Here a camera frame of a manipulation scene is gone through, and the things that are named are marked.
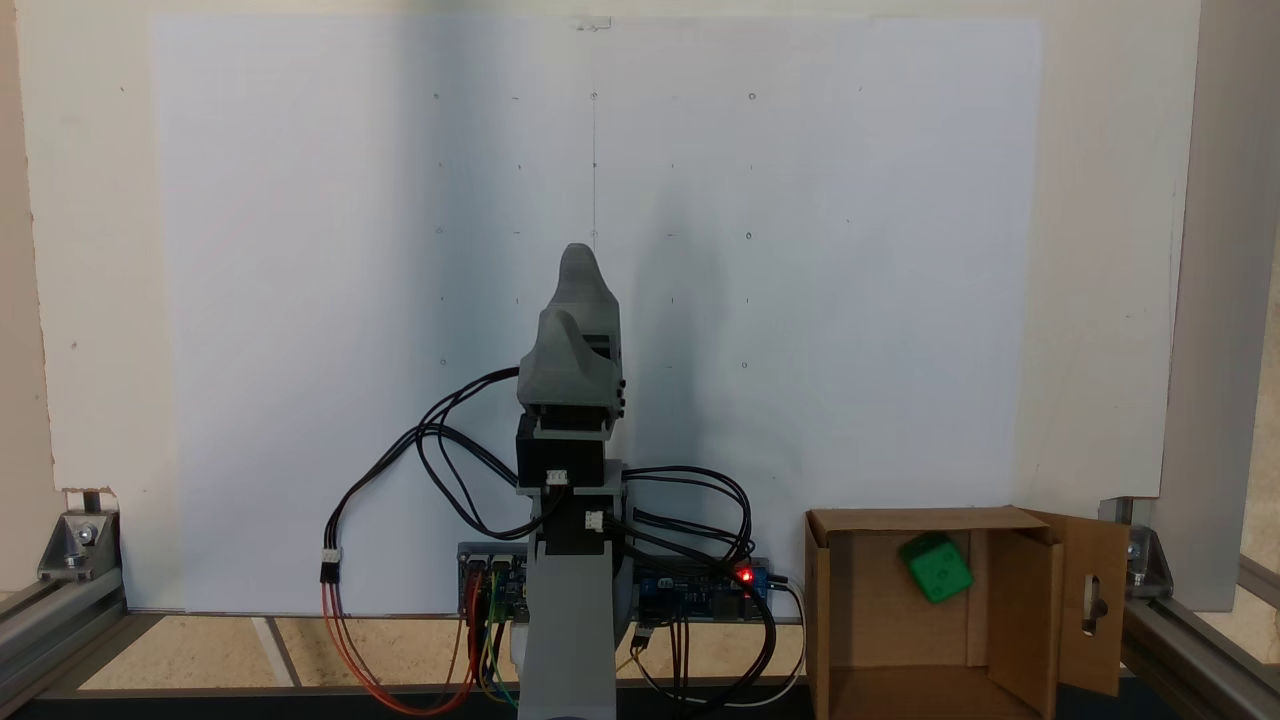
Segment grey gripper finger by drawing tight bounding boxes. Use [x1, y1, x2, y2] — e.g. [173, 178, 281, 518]
[517, 307, 622, 407]
[545, 242, 623, 339]

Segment green dice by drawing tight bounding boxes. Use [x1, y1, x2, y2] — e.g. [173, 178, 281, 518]
[898, 532, 974, 605]

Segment small motor driver circuit board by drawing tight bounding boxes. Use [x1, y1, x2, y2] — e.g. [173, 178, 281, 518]
[458, 543, 531, 623]

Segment circuit board with blue terminal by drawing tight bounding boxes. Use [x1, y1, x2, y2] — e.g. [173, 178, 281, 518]
[632, 558, 773, 621]

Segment brown cardboard box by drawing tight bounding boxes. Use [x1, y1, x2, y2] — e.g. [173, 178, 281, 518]
[805, 505, 1131, 720]

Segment black arm wire bundle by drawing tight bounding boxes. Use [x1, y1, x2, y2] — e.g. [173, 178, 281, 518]
[414, 367, 547, 542]
[610, 465, 783, 707]

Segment long black cable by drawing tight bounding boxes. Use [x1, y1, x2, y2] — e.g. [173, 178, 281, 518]
[320, 425, 521, 586]

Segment green jumper wire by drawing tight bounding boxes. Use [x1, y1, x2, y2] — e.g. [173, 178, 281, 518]
[486, 600, 523, 713]

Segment orange and red wires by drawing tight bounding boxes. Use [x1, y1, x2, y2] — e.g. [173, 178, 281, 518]
[322, 570, 486, 717]

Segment metal corner bracket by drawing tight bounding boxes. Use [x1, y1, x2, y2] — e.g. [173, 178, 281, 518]
[1128, 525, 1173, 593]
[38, 508, 123, 583]

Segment aluminium frame rail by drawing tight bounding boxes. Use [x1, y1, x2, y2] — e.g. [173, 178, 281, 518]
[0, 570, 129, 703]
[1120, 555, 1280, 720]

